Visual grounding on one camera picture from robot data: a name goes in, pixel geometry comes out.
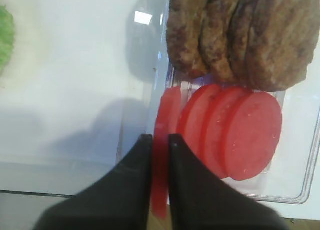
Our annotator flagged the red tomato slice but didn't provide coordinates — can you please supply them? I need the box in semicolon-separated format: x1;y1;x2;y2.
221;92;283;181
150;86;182;219
199;87;253;179
176;84;221;156

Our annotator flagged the white metal serving tray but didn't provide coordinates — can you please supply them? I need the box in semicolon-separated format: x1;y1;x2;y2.
0;0;169;195

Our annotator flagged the brown beef patty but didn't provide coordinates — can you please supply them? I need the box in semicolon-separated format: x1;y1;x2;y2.
245;0;320;92
200;0;242;84
228;0;258;85
166;0;208;78

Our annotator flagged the leftmost brown beef patty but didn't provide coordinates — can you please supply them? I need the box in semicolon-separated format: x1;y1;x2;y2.
166;0;208;78

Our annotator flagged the green lettuce leaf on bun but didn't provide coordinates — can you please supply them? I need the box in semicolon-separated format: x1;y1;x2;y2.
0;4;16;74

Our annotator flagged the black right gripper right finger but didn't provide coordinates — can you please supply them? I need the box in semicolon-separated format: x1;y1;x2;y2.
168;134;289;230

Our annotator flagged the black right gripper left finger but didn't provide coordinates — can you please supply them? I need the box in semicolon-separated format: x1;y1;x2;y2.
34;134;153;230

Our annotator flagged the clear patty tomato container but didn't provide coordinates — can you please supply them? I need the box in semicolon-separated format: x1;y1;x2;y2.
149;0;320;205

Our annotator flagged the front brown beef patty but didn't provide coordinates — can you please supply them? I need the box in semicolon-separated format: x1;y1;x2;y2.
245;0;320;92

